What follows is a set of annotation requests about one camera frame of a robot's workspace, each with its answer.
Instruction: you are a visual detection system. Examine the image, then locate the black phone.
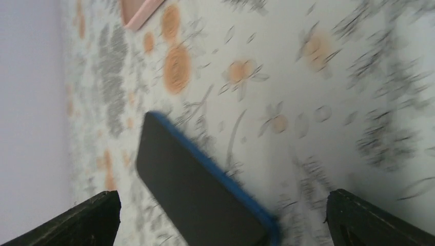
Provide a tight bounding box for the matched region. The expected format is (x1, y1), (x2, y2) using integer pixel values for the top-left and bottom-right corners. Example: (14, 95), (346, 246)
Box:
(136, 111), (281, 245)

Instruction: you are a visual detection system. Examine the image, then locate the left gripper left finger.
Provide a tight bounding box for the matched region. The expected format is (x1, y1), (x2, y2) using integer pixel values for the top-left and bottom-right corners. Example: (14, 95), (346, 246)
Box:
(3, 191), (121, 245)

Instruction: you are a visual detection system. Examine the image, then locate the floral patterned table mat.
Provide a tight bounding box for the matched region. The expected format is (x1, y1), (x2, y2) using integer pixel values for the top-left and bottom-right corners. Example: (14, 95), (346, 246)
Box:
(61, 1), (434, 245)

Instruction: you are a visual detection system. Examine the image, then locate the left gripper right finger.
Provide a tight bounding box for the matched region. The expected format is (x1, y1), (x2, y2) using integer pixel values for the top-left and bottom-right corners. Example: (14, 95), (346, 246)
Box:
(326, 189), (434, 246)

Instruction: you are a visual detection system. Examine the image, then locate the pink phone case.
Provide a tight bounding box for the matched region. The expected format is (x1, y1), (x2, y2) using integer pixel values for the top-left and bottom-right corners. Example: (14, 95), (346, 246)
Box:
(118, 0), (164, 32)

